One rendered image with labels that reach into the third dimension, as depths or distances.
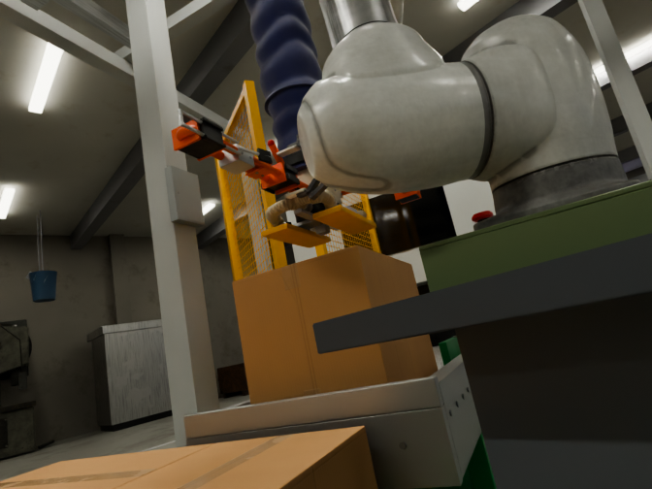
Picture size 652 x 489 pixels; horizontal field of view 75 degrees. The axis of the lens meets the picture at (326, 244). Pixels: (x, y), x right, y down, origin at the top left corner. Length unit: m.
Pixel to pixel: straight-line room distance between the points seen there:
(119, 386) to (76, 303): 2.22
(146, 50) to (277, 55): 1.33
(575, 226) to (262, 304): 0.89
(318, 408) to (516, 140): 0.74
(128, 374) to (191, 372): 6.71
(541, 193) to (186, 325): 1.88
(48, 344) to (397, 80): 9.64
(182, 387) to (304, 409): 1.24
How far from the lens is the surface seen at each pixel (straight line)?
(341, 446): 0.86
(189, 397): 2.24
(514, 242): 0.52
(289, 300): 1.17
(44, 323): 10.00
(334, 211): 1.29
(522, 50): 0.62
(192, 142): 1.00
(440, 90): 0.54
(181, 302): 2.24
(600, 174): 0.59
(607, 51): 4.26
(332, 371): 1.13
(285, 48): 1.67
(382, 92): 0.52
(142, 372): 8.98
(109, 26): 3.61
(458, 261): 0.55
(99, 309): 10.22
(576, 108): 0.61
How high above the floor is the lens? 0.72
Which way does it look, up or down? 13 degrees up
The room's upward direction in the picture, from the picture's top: 12 degrees counter-clockwise
